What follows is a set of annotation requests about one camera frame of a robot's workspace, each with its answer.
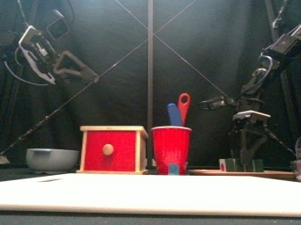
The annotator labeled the green toy sushi roll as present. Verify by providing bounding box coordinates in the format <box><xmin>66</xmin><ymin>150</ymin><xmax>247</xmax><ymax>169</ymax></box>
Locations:
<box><xmin>219</xmin><ymin>157</ymin><xmax>267</xmax><ymax>173</ymax></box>

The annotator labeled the white cutting board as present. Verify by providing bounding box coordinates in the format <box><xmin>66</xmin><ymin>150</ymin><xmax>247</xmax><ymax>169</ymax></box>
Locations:
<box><xmin>0</xmin><ymin>172</ymin><xmax>301</xmax><ymax>219</ymax></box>

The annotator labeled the tan rectangular tray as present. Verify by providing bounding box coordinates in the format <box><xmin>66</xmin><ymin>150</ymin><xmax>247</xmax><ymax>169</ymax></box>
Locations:
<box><xmin>188</xmin><ymin>169</ymin><xmax>299</xmax><ymax>181</ymax></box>

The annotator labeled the black cloth backdrop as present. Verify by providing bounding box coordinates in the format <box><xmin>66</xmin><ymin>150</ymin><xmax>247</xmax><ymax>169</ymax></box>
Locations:
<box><xmin>0</xmin><ymin>0</ymin><xmax>301</xmax><ymax>174</ymax></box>

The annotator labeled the red plastic cup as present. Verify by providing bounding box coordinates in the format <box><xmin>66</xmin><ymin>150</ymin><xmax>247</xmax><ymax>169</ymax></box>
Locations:
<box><xmin>150</xmin><ymin>126</ymin><xmax>193</xmax><ymax>176</ymax></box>

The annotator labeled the small teal block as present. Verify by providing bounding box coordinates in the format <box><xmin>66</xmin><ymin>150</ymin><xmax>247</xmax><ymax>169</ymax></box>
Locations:
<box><xmin>169</xmin><ymin>163</ymin><xmax>181</xmax><ymax>176</ymax></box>

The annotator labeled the wooden box with red front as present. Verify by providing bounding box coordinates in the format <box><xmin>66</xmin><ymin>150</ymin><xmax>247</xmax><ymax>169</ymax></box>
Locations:
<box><xmin>77</xmin><ymin>125</ymin><xmax>150</xmax><ymax>176</ymax></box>

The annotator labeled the grey bowl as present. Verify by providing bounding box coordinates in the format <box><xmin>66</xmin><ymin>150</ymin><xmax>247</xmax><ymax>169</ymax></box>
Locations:
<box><xmin>25</xmin><ymin>148</ymin><xmax>82</xmax><ymax>174</ymax></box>

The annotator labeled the red handled utensil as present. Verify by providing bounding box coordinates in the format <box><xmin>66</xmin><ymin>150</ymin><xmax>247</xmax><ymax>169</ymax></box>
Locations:
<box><xmin>177</xmin><ymin>92</ymin><xmax>193</xmax><ymax>127</ymax></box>

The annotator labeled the vertical metal frame pole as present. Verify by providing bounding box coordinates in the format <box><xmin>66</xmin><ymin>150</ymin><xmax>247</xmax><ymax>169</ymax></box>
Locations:
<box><xmin>148</xmin><ymin>0</ymin><xmax>156</xmax><ymax>170</ymax></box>

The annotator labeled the diagonal frame brace rod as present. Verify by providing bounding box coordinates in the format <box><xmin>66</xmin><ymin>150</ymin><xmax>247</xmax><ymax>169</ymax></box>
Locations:
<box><xmin>0</xmin><ymin>0</ymin><xmax>198</xmax><ymax>165</ymax></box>
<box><xmin>114</xmin><ymin>0</ymin><xmax>237</xmax><ymax>95</ymax></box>

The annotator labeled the blue handled utensil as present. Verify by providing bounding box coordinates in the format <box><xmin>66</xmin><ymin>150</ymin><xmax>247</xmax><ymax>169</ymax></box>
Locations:
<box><xmin>166</xmin><ymin>102</ymin><xmax>184</xmax><ymax>127</ymax></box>

